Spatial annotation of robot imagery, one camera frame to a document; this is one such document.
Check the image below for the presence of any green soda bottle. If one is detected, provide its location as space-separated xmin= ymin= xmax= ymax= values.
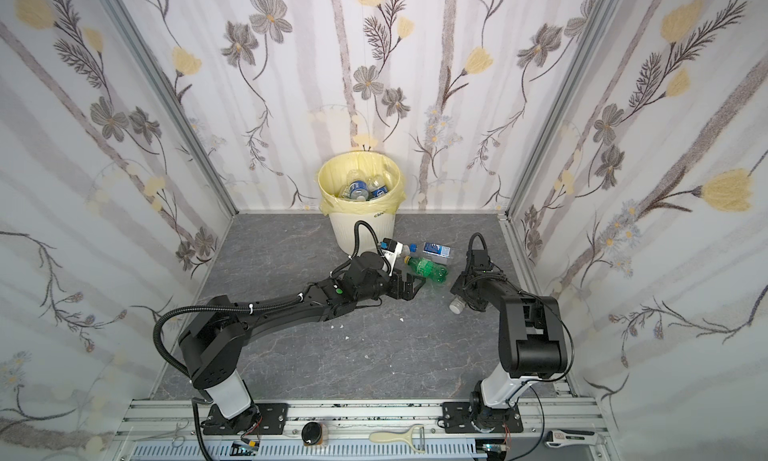
xmin=404 ymin=256 xmax=448 ymax=283

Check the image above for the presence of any small blue label bottle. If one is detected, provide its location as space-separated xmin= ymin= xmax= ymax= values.
xmin=408 ymin=242 xmax=452 ymax=265

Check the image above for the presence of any clear bottle blue label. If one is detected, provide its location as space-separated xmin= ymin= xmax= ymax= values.
xmin=339 ymin=169 xmax=369 ymax=202

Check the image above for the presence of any white green label bottle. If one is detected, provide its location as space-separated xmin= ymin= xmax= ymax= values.
xmin=449 ymin=296 xmax=467 ymax=315

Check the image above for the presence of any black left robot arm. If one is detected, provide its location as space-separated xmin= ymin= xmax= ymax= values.
xmin=152 ymin=221 xmax=426 ymax=436

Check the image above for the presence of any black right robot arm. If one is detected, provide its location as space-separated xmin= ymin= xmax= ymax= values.
xmin=439 ymin=232 xmax=574 ymax=435

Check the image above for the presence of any yellow bin liner bag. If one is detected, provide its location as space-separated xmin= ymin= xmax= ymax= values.
xmin=317 ymin=151 xmax=405 ymax=215

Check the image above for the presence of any beige vegetable peeler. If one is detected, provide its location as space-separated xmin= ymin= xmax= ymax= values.
xmin=369 ymin=424 xmax=426 ymax=454

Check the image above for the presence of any black round knob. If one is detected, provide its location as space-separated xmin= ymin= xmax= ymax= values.
xmin=301 ymin=421 xmax=327 ymax=446

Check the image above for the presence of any adjustable wrench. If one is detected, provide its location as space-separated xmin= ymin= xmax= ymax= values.
xmin=544 ymin=429 xmax=601 ymax=449

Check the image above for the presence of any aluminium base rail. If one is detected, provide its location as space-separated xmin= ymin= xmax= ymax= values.
xmin=105 ymin=396 xmax=620 ymax=460

